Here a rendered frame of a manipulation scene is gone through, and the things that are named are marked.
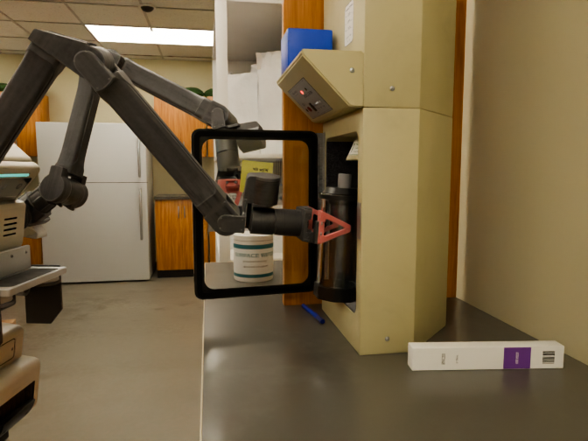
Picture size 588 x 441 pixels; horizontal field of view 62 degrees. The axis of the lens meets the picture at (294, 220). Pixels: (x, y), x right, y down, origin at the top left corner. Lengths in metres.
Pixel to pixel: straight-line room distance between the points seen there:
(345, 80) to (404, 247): 0.33
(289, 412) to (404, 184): 0.46
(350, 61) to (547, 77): 0.46
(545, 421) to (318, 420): 0.32
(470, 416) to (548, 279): 0.47
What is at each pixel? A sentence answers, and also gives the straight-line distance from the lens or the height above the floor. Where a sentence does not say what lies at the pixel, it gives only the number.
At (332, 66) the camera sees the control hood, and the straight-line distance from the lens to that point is 0.92.
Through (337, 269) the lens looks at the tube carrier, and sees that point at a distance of 1.03.
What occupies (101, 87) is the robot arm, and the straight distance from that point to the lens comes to 0.95.
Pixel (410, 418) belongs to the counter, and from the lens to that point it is 0.78.
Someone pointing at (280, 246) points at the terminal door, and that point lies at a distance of 1.20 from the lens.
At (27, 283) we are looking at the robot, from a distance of 1.28.
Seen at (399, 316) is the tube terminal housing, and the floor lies 1.01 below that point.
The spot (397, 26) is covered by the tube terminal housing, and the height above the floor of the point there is 1.56.
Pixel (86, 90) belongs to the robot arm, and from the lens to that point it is 1.53.
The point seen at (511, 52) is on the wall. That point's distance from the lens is 1.33.
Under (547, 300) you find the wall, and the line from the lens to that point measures 1.20.
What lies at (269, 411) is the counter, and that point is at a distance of 0.78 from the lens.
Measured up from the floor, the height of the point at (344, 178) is 1.28.
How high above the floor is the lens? 1.30
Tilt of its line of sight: 6 degrees down
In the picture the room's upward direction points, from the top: straight up
